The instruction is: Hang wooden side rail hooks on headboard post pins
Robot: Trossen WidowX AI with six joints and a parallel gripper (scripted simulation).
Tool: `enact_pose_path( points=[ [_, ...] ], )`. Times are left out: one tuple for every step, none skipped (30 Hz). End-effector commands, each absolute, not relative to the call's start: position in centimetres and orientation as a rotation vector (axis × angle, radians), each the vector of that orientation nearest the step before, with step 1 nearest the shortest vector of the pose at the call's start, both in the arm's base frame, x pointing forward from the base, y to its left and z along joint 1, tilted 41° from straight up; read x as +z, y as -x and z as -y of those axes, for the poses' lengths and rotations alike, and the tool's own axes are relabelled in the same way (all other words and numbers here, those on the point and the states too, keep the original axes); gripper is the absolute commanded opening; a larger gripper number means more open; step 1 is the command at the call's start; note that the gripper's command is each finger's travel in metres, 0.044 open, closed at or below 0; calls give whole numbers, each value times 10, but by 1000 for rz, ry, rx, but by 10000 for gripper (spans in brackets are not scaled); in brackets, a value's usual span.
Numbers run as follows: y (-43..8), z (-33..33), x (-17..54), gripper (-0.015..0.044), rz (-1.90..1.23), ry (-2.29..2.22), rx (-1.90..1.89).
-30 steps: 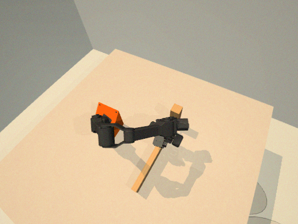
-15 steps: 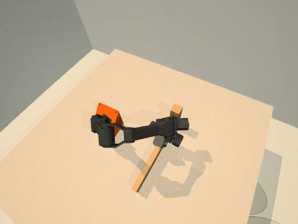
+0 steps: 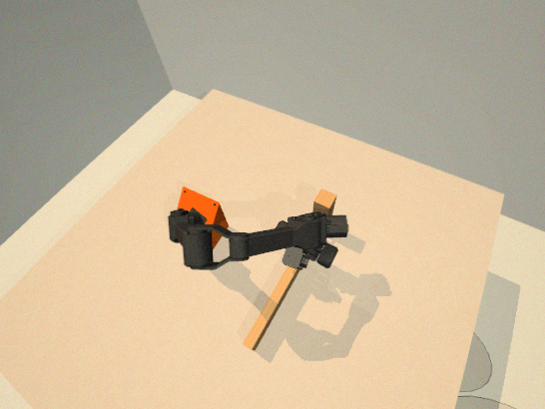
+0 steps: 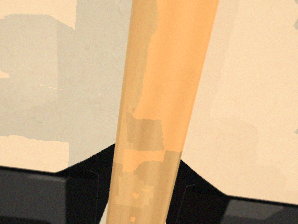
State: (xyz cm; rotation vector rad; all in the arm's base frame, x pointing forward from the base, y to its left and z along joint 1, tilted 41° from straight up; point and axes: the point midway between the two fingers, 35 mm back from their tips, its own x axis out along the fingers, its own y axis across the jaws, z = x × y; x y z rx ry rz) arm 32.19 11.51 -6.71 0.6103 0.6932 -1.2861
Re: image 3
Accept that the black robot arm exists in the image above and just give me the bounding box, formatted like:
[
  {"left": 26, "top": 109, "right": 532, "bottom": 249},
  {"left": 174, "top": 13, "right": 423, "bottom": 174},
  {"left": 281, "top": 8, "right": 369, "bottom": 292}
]
[{"left": 169, "top": 207, "right": 349, "bottom": 270}]

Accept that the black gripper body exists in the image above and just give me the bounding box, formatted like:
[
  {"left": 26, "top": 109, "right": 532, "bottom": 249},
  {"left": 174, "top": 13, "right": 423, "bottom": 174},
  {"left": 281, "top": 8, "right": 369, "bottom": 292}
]
[{"left": 275, "top": 220, "right": 338, "bottom": 268}]

